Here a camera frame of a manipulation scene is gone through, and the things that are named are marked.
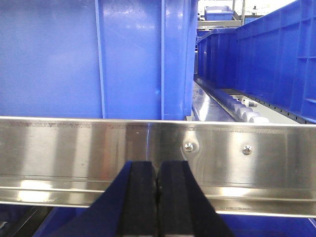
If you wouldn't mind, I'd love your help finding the stainless steel shelf rail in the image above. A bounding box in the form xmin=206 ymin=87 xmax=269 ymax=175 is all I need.
xmin=0 ymin=117 xmax=316 ymax=218

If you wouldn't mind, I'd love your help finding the white roller track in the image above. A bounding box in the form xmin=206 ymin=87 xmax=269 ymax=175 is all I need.
xmin=197 ymin=79 xmax=270 ymax=123

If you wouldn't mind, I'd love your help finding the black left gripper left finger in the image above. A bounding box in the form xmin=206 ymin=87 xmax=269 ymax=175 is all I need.
xmin=53 ymin=161 xmax=157 ymax=237

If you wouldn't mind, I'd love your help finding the blue bin upper shelf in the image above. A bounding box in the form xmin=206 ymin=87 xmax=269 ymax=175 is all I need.
xmin=0 ymin=0 xmax=198 ymax=120

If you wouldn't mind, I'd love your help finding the rail screw left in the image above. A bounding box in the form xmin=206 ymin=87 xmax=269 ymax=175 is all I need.
xmin=183 ymin=142 xmax=195 ymax=152

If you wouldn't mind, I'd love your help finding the rail screw right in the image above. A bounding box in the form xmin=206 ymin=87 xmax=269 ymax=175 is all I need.
xmin=242 ymin=145 xmax=252 ymax=156

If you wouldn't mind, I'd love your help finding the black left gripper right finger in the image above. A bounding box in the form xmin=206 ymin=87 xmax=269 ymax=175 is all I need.
xmin=158 ymin=160 xmax=234 ymax=237

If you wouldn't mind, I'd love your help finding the rail screw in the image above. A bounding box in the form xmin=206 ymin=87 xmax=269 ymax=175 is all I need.
xmin=183 ymin=142 xmax=195 ymax=152
xmin=242 ymin=145 xmax=252 ymax=156

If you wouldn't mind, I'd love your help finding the blue bin upper right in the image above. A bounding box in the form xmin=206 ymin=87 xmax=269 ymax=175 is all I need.
xmin=196 ymin=0 xmax=316 ymax=124

